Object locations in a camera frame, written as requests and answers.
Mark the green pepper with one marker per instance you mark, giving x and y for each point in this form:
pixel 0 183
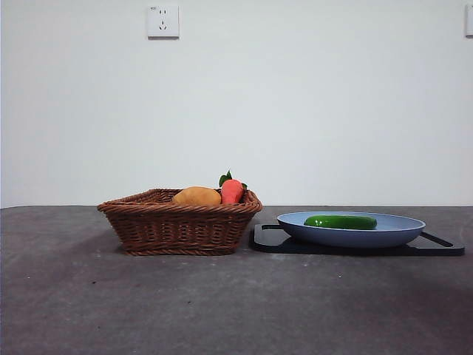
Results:
pixel 343 222

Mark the blue round plate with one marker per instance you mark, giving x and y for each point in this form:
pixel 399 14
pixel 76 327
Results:
pixel 351 236

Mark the orange carrot with green leaves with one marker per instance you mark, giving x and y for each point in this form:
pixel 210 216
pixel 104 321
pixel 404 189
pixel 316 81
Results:
pixel 231 190

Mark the yellow-orange potato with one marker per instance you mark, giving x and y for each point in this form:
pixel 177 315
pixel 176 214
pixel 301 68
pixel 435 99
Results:
pixel 197 195

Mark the black flat tray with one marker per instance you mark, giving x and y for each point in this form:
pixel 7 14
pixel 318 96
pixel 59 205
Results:
pixel 269 242

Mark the brown wicker basket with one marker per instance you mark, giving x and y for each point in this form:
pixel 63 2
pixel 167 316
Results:
pixel 173 233

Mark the white wall socket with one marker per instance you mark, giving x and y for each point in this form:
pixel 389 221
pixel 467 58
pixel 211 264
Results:
pixel 163 21

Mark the white wall plate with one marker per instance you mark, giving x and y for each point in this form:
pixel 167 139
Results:
pixel 469 20

